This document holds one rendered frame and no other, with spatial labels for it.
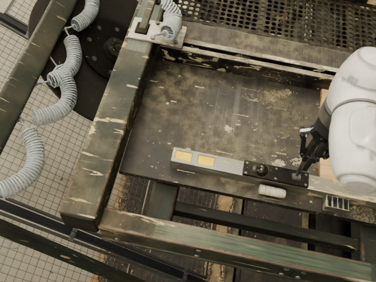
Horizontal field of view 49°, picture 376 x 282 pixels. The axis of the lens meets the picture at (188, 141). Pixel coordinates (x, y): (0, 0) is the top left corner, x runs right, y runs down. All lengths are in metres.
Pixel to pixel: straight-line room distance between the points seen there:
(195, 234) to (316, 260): 0.33
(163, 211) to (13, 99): 0.76
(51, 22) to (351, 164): 1.48
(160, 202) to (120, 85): 0.39
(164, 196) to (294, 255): 0.41
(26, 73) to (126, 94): 0.57
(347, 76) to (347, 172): 0.20
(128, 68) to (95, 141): 0.29
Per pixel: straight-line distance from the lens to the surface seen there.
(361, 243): 1.39
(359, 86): 0.88
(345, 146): 0.81
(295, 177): 1.29
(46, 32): 1.91
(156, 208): 1.28
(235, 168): 1.28
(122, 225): 1.17
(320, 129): 1.03
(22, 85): 1.75
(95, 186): 1.17
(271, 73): 1.52
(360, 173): 0.79
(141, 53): 1.44
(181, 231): 1.16
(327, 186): 1.33
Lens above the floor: 2.23
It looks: 25 degrees down
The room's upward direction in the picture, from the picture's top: 60 degrees counter-clockwise
